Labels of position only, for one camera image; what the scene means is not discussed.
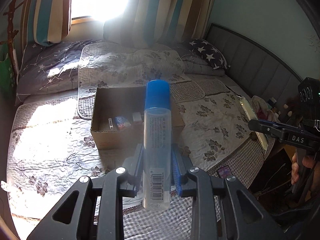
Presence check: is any small blue white box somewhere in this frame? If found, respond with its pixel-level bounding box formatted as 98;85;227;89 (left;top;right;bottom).
115;116;131;131

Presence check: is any clear tube blue cap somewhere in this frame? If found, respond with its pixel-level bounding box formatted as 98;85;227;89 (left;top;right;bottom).
143;80;171;211

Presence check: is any person's right hand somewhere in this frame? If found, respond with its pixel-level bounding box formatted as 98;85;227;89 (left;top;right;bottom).
291;152;320;188

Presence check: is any crumpled cloth on nightstand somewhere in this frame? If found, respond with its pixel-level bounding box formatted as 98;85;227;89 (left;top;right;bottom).
250;95;277;121

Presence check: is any grey padded headboard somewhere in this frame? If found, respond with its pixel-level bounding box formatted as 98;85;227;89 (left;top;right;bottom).
206;23;302;107

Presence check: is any floral quilted bedspread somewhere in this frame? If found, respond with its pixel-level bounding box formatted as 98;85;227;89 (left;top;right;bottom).
1;79;274;239

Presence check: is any brown cardboard box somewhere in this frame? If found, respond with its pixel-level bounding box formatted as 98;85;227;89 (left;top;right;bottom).
91;80;185;152

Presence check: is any star pattern navy pillow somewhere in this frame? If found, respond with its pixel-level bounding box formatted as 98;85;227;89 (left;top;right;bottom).
183;38;229;69

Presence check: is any grey constellation duvet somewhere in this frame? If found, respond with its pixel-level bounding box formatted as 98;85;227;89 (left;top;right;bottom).
15;40;97;105

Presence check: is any green bag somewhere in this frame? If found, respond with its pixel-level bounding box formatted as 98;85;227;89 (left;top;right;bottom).
0;43;16;101

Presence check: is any right striped curtain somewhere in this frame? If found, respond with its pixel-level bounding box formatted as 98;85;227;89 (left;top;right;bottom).
103;0;214;48

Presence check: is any striped curtain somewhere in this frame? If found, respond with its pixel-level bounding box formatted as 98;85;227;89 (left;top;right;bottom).
103;0;214;48
20;0;72;48

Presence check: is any wooden coat rack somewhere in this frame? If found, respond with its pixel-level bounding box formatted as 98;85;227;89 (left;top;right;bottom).
1;0;23;78

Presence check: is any left striped curtain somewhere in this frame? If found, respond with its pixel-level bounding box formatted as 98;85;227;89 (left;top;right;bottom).
20;0;72;48

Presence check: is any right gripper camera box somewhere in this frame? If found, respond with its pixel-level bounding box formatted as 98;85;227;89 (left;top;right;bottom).
298;77;320;133

